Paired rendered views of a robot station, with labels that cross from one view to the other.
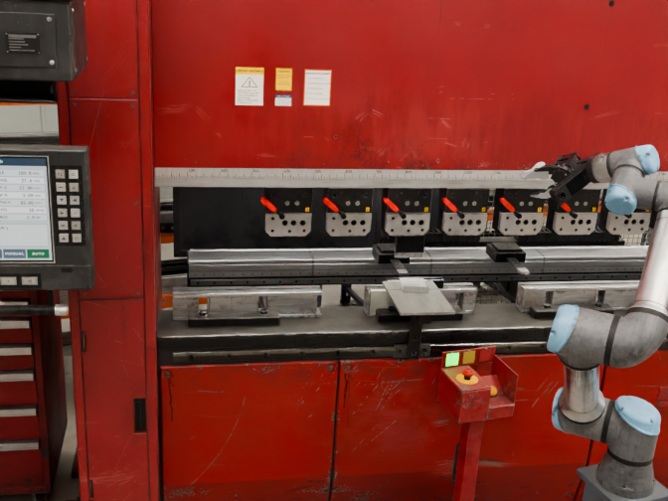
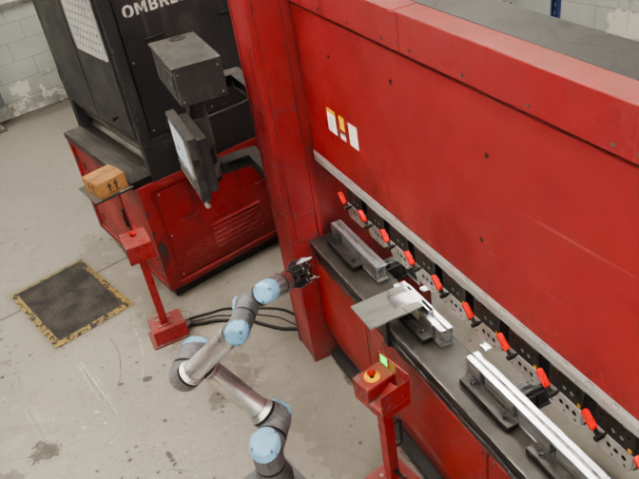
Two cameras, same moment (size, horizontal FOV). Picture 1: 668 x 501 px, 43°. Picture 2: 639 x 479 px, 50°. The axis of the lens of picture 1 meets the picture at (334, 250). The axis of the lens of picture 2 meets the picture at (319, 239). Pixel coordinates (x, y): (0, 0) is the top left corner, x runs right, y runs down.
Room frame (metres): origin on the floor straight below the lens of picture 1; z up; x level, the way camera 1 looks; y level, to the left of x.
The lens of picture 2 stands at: (1.99, -2.54, 2.98)
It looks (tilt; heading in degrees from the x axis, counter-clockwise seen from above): 34 degrees down; 80
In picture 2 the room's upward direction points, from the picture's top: 10 degrees counter-clockwise
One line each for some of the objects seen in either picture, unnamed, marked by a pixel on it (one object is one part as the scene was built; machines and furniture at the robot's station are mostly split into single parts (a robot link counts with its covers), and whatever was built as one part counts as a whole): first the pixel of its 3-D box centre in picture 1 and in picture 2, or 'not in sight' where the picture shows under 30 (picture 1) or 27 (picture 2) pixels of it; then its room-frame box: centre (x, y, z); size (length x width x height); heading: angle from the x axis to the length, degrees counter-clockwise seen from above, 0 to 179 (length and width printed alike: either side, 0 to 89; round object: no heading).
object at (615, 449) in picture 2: not in sight; (623, 432); (2.97, -1.41, 1.26); 0.15 x 0.09 x 0.17; 101
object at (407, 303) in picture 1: (417, 297); (386, 306); (2.61, -0.28, 1.00); 0.26 x 0.18 x 0.01; 11
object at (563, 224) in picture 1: (573, 208); (494, 320); (2.86, -0.82, 1.26); 0.15 x 0.09 x 0.17; 101
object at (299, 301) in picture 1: (248, 302); (358, 249); (2.66, 0.28, 0.92); 0.50 x 0.06 x 0.10; 101
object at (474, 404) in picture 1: (477, 384); (380, 386); (2.49, -0.49, 0.75); 0.20 x 0.16 x 0.18; 110
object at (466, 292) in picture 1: (419, 299); (422, 313); (2.77, -0.31, 0.92); 0.39 x 0.06 x 0.10; 101
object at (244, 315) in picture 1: (233, 318); (344, 254); (2.59, 0.32, 0.89); 0.30 x 0.05 x 0.03; 101
